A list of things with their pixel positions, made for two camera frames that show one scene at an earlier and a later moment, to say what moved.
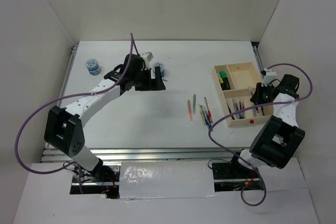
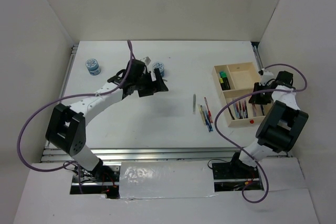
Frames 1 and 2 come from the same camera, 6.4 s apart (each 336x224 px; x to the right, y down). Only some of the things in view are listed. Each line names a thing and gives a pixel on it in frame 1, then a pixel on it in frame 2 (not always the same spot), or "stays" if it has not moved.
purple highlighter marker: (221, 83) stays
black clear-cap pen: (240, 109) stays
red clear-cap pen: (237, 108) stays
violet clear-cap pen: (251, 93) → (245, 109)
